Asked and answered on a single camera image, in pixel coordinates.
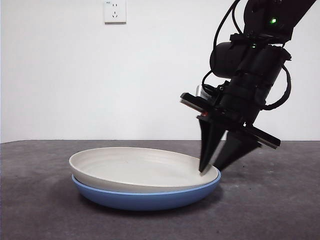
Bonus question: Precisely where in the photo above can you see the right wrist grey camera box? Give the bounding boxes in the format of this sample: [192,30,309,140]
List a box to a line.
[195,84,214,101]

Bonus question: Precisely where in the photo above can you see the black looped wrist cable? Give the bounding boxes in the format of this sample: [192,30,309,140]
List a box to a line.
[262,62,293,111]

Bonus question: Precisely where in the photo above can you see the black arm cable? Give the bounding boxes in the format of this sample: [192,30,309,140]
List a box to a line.
[212,0,245,52]

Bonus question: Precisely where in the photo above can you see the white wall socket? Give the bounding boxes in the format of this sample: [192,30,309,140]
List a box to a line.
[104,0,127,25]

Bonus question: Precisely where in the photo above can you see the blue round plate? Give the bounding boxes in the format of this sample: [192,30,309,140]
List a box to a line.
[71,171,222,212]

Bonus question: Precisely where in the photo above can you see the white round plate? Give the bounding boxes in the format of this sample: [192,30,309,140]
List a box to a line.
[68,147,220,194]

